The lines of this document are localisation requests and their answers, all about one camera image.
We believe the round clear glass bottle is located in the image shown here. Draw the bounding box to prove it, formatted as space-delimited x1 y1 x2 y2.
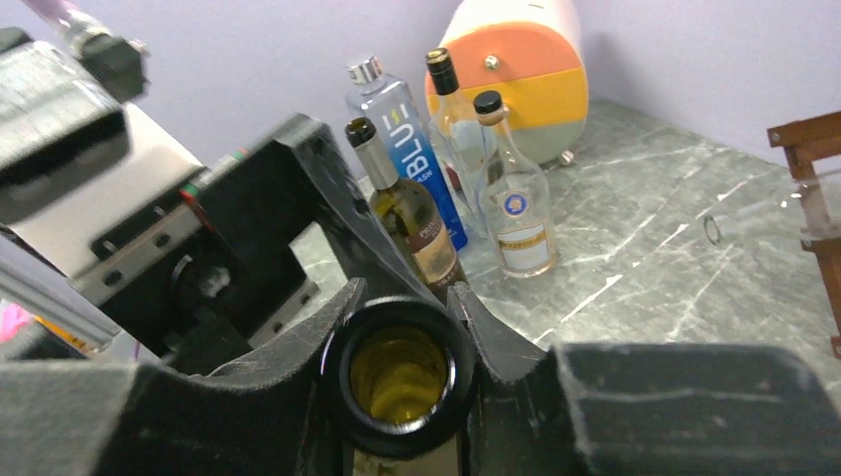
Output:
473 90 557 278

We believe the square clear whisky bottle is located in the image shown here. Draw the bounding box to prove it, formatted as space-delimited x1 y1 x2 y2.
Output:
425 47 503 239

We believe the wooden wine rack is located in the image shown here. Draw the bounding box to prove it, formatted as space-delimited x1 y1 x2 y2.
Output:
767 112 840 326

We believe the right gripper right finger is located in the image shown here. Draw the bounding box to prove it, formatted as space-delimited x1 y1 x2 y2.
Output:
447 284 840 475

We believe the green wine bottle silver cap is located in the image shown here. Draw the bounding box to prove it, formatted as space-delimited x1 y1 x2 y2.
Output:
344 117 467 302

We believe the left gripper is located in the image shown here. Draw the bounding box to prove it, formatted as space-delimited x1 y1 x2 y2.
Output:
71 113 434 375

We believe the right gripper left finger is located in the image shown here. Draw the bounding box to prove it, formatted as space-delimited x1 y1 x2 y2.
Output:
1 279 367 475

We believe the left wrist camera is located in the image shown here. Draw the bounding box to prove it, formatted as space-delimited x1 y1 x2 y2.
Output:
1 27 202 277

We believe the green wine bottle black cap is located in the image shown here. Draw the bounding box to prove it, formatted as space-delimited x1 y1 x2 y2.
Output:
319 297 478 475

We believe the blue glass bottle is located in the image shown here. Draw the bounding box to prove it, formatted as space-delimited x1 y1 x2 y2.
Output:
345 54 468 251

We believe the white orange bread box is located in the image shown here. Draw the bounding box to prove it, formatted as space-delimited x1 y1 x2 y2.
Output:
440 1 589 165

